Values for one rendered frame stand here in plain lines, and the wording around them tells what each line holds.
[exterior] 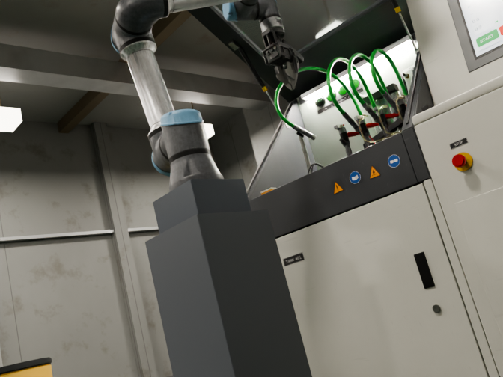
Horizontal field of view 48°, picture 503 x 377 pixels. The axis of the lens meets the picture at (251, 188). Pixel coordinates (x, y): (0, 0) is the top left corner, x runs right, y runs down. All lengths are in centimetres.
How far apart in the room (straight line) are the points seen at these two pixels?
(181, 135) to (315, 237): 60
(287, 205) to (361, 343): 50
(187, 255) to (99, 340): 1003
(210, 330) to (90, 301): 1012
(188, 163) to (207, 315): 40
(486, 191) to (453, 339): 41
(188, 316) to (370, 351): 64
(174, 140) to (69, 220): 1019
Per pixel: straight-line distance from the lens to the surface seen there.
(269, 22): 201
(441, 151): 169
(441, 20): 211
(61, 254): 1141
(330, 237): 184
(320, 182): 186
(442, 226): 168
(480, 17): 204
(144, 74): 177
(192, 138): 153
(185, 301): 143
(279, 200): 195
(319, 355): 192
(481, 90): 167
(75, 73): 929
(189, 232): 139
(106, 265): 1176
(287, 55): 196
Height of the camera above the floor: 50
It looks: 14 degrees up
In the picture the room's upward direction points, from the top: 15 degrees counter-clockwise
